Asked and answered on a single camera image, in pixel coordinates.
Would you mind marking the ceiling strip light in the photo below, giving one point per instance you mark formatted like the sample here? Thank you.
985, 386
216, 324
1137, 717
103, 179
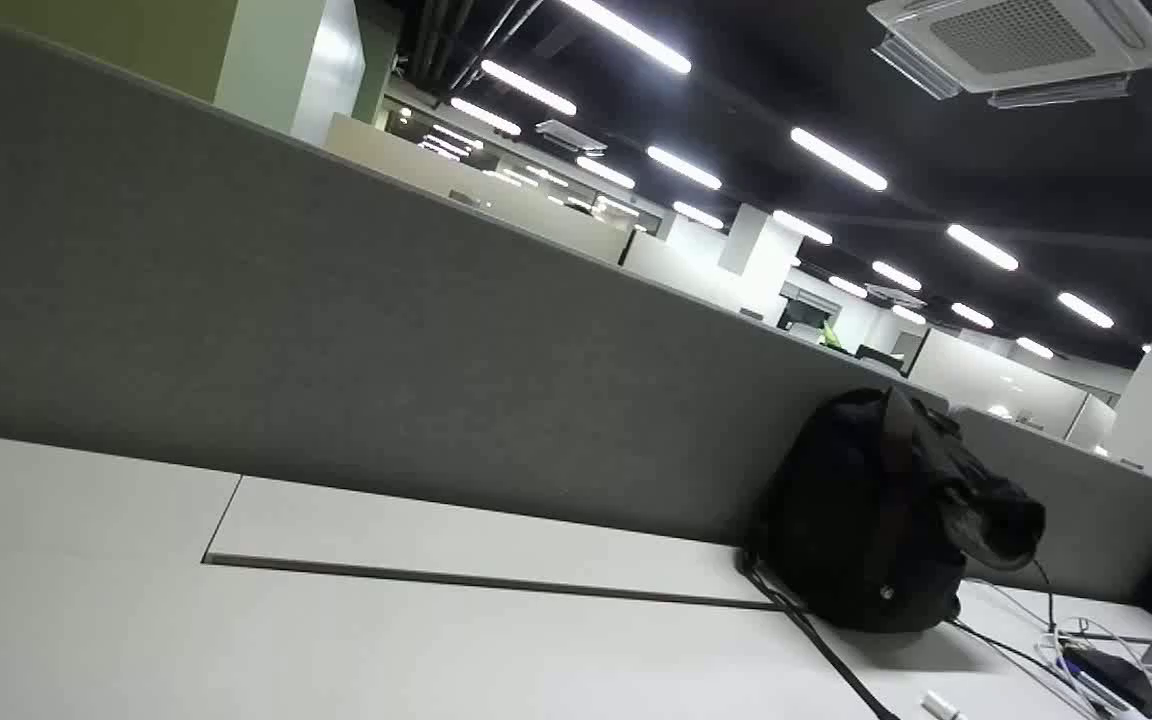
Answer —
850, 287
697, 215
529, 90
899, 278
1084, 310
1032, 346
685, 167
836, 159
802, 227
982, 246
604, 173
486, 118
975, 315
630, 34

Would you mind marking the long grey fabric desk divider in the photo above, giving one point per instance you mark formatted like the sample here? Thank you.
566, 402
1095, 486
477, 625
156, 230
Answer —
336, 333

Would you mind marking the black backpack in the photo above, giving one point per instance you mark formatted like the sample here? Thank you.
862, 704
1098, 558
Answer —
858, 522

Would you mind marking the small white plastic object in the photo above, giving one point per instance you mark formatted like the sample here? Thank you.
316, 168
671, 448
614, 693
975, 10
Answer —
937, 704

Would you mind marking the white ceiling air conditioner cassette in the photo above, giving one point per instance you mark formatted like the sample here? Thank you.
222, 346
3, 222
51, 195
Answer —
1022, 42

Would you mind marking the short grey fabric desk divider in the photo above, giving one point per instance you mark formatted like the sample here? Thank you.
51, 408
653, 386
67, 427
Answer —
1109, 522

